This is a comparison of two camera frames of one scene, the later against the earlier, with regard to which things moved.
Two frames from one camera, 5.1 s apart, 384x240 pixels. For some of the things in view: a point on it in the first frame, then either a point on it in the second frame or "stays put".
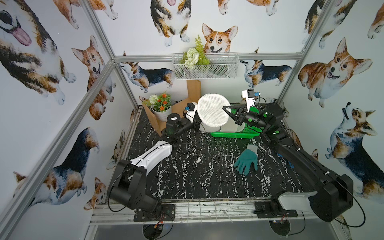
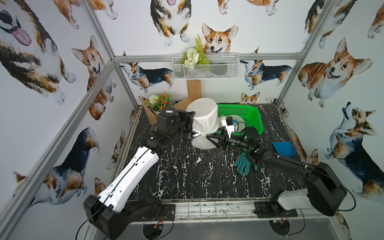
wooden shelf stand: [193, 93] stays put
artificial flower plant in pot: [160, 103] stays put
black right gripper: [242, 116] → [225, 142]
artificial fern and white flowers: [195, 55] stays put
